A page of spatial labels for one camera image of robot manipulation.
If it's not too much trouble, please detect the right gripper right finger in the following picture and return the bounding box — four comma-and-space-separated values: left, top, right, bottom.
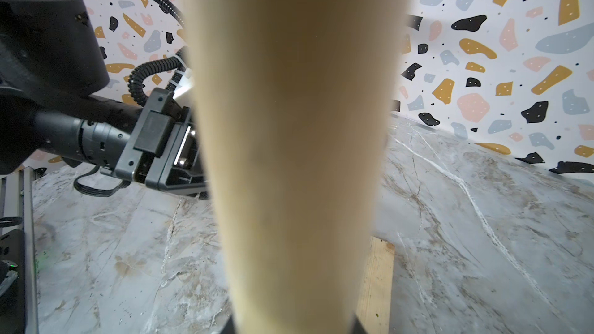
351, 315, 367, 334

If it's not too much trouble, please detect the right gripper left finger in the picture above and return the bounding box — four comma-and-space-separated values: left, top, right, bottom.
222, 316, 235, 334

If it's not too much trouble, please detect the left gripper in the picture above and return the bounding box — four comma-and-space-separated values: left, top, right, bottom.
113, 88, 207, 196

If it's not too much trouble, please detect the wooden block with nails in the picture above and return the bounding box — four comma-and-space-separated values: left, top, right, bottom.
356, 238, 394, 334

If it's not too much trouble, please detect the wooden handle claw hammer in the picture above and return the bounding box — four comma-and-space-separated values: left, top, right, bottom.
183, 0, 408, 333

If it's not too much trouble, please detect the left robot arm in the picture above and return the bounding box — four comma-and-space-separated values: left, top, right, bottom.
1, 0, 208, 199

